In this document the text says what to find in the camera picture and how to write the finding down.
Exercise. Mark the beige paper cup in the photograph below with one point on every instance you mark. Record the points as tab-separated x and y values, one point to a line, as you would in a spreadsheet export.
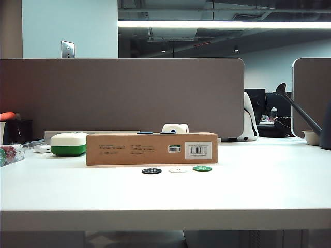
2	133

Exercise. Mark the orange cloth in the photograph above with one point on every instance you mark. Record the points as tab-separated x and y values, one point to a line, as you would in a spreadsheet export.
7	116

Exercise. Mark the ceiling light strip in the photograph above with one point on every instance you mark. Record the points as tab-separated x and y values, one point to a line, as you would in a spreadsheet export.
219	24

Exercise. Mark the wide gray desk divider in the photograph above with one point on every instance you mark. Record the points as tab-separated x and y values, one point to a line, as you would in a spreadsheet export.
124	95

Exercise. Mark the white chip stack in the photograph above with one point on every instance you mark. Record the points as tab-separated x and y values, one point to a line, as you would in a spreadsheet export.
19	152

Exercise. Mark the black computer monitor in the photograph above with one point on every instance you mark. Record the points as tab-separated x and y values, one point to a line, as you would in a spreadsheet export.
256	102
280	106

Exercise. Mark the black poker chip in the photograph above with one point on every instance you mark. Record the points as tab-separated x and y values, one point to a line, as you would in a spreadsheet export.
151	171

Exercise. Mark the black bag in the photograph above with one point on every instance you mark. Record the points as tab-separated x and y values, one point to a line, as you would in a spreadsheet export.
276	129

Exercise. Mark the white bowl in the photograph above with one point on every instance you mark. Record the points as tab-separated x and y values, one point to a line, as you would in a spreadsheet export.
312	138

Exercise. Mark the small clear background bottle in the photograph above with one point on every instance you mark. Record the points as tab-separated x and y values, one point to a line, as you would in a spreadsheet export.
274	112

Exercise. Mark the white-edged gray desk divider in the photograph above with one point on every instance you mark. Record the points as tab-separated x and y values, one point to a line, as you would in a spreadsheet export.
313	98

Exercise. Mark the blue poker chip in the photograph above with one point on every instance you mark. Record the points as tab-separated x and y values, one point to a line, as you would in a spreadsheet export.
168	132
144	133

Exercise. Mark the white earbuds case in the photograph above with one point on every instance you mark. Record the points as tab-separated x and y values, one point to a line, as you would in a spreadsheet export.
42	148

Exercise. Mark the metal wall switch plate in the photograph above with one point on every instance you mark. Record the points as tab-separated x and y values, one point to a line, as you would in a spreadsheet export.
67	49

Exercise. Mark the dark gray watering can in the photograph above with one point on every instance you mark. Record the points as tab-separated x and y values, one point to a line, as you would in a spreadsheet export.
326	131

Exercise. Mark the white poker chip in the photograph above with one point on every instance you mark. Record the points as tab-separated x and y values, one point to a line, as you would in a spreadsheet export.
178	170

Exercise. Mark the white black plush toy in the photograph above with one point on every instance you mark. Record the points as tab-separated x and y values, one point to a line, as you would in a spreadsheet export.
249	124

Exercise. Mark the red chip stack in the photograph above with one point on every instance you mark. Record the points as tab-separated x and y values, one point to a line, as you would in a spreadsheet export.
10	154

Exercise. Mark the clear acrylic chip tray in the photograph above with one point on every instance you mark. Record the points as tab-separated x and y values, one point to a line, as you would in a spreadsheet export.
22	155

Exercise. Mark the green poker chip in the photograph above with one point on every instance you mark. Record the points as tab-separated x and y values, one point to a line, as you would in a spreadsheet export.
202	169

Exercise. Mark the brown cardboard box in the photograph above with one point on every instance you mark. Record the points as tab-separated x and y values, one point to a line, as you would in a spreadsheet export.
134	152

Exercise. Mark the green chip stack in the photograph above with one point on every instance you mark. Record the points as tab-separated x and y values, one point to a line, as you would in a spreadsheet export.
2	157

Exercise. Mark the black mesh pen holder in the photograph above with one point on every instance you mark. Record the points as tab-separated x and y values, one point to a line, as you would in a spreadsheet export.
19	131

